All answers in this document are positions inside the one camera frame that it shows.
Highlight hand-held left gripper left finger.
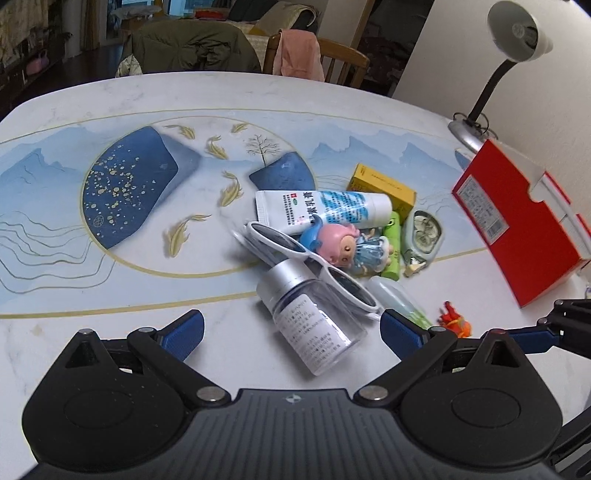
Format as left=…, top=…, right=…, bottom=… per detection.
left=65, top=309, right=232, bottom=409

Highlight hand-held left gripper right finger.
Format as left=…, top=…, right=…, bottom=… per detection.
left=355, top=308, right=528, bottom=409

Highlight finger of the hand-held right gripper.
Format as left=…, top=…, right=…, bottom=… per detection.
left=508, top=299, right=591, bottom=361

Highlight small clear green tube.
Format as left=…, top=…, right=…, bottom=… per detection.
left=367, top=276, right=432, bottom=326

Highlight small red toy figure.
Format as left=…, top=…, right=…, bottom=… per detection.
left=438, top=301, right=472, bottom=339

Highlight white-framed sunglasses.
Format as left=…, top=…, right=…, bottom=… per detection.
left=231, top=220, right=384, bottom=324

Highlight clear bottle with silver cap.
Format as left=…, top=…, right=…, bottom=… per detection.
left=255, top=263, right=368, bottom=377

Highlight green lip balm tube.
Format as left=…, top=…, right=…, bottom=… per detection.
left=379, top=211, right=403, bottom=281

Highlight pink-haired doll figure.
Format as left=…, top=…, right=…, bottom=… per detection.
left=299, top=217, right=397, bottom=276

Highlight red cardboard box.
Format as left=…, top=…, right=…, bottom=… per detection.
left=451, top=138, right=591, bottom=309

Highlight yellow carton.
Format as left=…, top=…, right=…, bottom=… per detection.
left=346, top=162, right=417, bottom=222

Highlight white and blue cream tube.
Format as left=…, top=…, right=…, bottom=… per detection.
left=255, top=189, right=393, bottom=232

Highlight floral patterned cloth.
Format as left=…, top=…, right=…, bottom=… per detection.
left=115, top=54, right=142, bottom=77

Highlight wooden chair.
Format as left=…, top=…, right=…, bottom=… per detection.
left=263, top=32, right=370, bottom=88

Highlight olive green jacket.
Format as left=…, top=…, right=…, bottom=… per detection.
left=131, top=21, right=262, bottom=75

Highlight pink cloth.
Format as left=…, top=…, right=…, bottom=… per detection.
left=272, top=28, right=325, bottom=83

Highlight silver desk lamp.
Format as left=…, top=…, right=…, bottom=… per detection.
left=447, top=0, right=554, bottom=153

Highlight dark sofa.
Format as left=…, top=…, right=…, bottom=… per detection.
left=247, top=0, right=324, bottom=37

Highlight beige blanket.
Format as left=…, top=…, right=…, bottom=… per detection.
left=276, top=4, right=315, bottom=32

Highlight black lamp cable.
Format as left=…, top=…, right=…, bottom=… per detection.
left=455, top=110, right=500, bottom=140

